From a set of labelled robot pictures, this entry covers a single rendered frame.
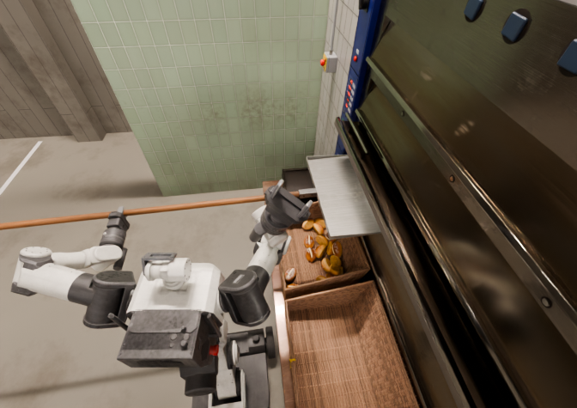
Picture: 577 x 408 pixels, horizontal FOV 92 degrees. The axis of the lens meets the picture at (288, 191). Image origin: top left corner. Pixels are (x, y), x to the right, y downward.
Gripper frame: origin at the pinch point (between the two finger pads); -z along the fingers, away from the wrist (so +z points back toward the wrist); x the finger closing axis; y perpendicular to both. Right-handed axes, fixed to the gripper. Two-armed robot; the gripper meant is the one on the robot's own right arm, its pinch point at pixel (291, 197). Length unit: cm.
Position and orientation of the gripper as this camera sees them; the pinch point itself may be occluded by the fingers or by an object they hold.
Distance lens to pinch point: 67.4
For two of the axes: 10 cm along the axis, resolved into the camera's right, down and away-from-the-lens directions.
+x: -8.1, -5.8, 0.1
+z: -2.8, 4.1, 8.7
